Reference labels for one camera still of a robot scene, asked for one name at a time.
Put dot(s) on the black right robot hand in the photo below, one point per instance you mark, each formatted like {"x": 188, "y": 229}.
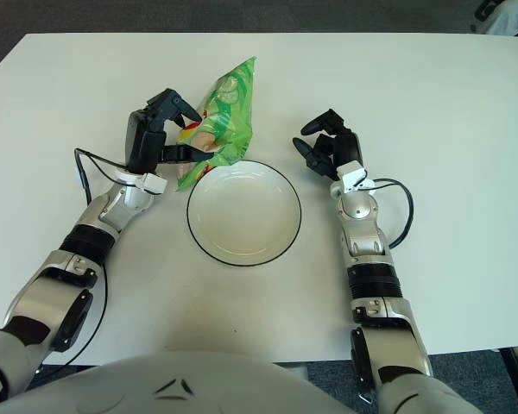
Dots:
{"x": 347, "y": 146}

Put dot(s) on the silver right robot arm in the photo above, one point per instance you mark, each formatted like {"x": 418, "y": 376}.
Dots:
{"x": 367, "y": 241}

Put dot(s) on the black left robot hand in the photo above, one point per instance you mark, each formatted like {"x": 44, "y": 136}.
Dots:
{"x": 142, "y": 142}

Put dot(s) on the grey robot torso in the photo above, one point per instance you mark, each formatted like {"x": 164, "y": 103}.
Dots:
{"x": 177, "y": 379}

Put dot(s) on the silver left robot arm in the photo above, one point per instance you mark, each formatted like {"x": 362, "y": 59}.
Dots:
{"x": 69, "y": 280}

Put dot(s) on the grey table frame foot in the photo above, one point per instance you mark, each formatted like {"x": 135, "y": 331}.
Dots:
{"x": 293, "y": 370}

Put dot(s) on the white plate with black rim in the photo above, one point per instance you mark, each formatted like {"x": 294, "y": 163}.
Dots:
{"x": 241, "y": 215}

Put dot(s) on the person leg in light trousers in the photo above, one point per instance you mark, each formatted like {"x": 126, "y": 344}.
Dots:
{"x": 509, "y": 17}

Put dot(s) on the green chips snack bag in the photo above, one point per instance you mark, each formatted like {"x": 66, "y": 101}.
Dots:
{"x": 229, "y": 112}

